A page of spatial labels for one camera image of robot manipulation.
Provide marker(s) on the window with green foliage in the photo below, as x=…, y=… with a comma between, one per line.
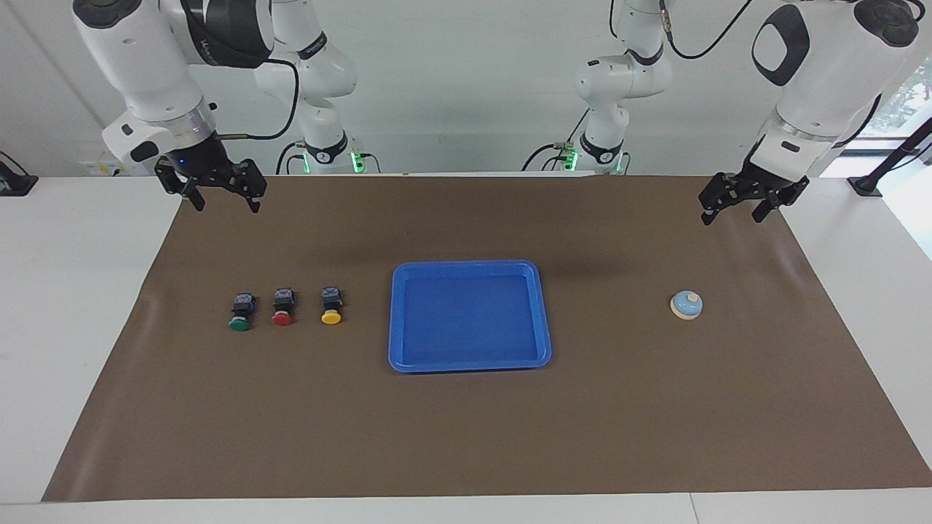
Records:
x=906, y=98

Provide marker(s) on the light blue desk bell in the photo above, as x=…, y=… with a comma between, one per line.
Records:
x=686, y=306

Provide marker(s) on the blue plastic tray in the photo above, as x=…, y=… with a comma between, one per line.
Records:
x=470, y=316

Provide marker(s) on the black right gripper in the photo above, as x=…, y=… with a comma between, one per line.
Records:
x=207, y=164

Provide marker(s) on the white wall socket box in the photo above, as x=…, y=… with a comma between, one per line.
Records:
x=93, y=169

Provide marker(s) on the red push button switch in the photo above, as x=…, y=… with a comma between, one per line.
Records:
x=282, y=309

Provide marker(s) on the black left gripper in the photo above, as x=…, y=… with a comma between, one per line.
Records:
x=761, y=182

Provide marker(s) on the brown table mat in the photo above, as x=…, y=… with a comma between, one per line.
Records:
x=466, y=437

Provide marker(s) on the yellow push button switch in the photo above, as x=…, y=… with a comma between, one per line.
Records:
x=331, y=308

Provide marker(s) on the green push button switch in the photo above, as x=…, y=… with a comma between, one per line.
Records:
x=241, y=313

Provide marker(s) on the black stand with pole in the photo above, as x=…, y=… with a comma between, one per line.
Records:
x=870, y=182

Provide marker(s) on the black clamp mount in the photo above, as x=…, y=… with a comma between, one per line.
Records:
x=14, y=183

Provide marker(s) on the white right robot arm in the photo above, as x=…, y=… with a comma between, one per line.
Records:
x=138, y=65

